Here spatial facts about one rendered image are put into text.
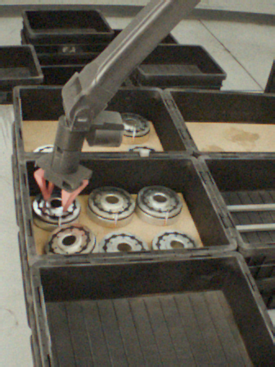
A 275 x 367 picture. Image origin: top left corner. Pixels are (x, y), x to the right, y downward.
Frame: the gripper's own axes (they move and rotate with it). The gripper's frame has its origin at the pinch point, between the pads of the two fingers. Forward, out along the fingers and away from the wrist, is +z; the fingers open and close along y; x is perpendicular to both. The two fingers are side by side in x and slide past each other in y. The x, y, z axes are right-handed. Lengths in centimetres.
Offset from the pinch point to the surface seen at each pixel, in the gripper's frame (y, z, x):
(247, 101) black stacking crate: -16, -11, -66
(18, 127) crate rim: 18.7, -6.2, -7.9
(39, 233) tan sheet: -1.0, 4.8, 6.0
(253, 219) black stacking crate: -35.2, 0.0, -29.7
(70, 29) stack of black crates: 99, 25, -146
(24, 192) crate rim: 3.0, -4.9, 8.2
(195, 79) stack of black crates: 23, 17, -130
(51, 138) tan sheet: 18.5, 2.2, -22.4
